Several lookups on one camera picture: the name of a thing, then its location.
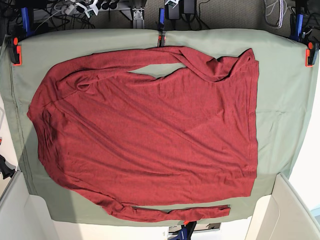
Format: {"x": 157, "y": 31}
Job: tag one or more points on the orange black clamp edge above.
{"x": 311, "y": 53}
{"x": 15, "y": 51}

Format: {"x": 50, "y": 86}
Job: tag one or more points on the red long-sleeve T-shirt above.
{"x": 152, "y": 134}

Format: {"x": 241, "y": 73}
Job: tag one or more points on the blue clamp handle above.
{"x": 26, "y": 22}
{"x": 296, "y": 25}

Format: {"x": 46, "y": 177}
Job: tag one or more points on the blue black clamp top centre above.
{"x": 161, "y": 28}

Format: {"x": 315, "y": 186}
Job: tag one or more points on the white bin right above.
{"x": 282, "y": 215}

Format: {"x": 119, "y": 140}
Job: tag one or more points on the blue clamp handle top right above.
{"x": 296, "y": 25}

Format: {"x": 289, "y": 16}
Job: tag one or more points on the black clamp far left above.
{"x": 5, "y": 170}

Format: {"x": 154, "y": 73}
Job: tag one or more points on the orange black clamp right edge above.
{"x": 311, "y": 53}

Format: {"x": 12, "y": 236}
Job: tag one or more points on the white bin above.
{"x": 24, "y": 216}
{"x": 282, "y": 215}

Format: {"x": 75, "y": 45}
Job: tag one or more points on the black power adapter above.
{"x": 174, "y": 9}

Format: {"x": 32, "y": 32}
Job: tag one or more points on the blue clamp handle top left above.
{"x": 26, "y": 22}

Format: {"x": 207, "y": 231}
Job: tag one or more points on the green table cloth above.
{"x": 285, "y": 97}

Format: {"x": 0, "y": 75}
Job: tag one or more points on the blue black clamp bottom centre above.
{"x": 186, "y": 231}

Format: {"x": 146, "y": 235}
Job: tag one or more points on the blue black clamp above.
{"x": 161, "y": 28}
{"x": 186, "y": 231}

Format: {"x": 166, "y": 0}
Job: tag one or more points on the white bin left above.
{"x": 24, "y": 216}

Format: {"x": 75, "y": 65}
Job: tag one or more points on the grey metal table bracket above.
{"x": 138, "y": 18}

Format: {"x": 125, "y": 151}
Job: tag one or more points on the orange black clamp left edge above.
{"x": 15, "y": 51}

